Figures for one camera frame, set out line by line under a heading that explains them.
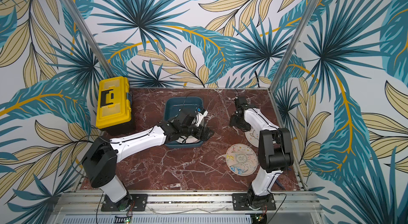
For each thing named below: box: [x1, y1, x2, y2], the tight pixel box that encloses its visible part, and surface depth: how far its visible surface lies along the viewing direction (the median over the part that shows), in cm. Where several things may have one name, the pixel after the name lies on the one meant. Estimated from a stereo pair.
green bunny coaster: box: [191, 107, 209, 127], surface depth 75 cm
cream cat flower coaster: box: [244, 125, 260, 149], surface depth 97 cm
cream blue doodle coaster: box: [225, 143, 259, 177], surface depth 89 cm
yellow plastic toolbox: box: [95, 75, 135, 136], surface depth 89 cm
